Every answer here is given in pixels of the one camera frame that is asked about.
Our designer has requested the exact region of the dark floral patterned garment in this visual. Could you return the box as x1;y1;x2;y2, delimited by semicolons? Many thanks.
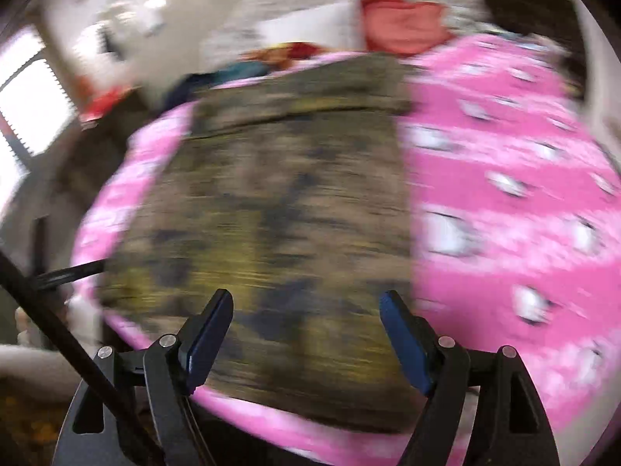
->
96;54;420;432

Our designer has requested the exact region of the dark navy clothes pile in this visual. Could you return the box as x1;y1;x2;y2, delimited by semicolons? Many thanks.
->
160;74;204;113

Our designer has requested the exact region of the black rod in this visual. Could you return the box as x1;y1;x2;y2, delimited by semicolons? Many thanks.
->
1;254;165;465

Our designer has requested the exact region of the pink penguin blanket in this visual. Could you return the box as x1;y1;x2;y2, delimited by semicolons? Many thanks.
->
71;35;620;465

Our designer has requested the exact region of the dark wooden side table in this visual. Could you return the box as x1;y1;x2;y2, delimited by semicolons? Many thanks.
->
33;87;153;273

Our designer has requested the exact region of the red bag on table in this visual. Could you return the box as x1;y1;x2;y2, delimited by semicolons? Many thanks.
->
79;85;132;123

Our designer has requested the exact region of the teal folded garment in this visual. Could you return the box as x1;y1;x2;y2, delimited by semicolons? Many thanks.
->
188;60;271;89

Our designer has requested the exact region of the dark hanging cloth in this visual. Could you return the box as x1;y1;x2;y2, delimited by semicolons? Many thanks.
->
99;26;124;61

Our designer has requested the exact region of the red yellow patterned blanket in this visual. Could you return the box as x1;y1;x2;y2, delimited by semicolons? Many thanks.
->
241;42;328;71

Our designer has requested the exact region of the dark wooden cabinet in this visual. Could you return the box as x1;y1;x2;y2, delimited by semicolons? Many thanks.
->
484;0;587;100

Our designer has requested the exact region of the white square pillow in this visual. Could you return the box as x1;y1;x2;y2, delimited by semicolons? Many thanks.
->
255;0;365;50

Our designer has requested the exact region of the red heart-shaped cushion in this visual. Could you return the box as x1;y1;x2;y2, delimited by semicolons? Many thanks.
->
360;0;454;57

